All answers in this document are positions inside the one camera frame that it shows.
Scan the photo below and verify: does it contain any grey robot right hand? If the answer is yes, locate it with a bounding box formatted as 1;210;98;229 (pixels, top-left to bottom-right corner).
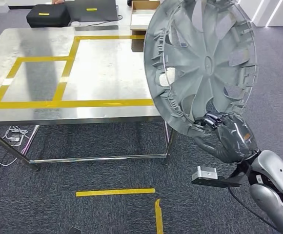
194;112;259;165

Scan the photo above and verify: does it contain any grey plastic wheel hubcap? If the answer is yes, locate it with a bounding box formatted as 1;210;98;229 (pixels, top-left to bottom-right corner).
143;0;259;138

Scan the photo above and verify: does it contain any steel workbench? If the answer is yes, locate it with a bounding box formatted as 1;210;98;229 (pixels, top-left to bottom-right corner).
0;26;179;172

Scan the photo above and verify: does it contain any open cardboard box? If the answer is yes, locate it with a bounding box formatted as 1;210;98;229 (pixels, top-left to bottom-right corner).
129;0;161;52

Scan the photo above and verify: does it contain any dark laptop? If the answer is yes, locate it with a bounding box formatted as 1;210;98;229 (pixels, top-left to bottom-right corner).
65;0;120;32

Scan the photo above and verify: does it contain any black carry case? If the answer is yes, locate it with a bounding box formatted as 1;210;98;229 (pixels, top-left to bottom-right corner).
26;3;71;28

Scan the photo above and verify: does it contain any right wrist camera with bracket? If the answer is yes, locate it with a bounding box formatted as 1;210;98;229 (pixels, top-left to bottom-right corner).
191;166;249;189

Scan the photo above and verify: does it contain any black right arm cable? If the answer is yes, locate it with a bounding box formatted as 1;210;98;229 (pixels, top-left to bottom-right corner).
228;186;278;232

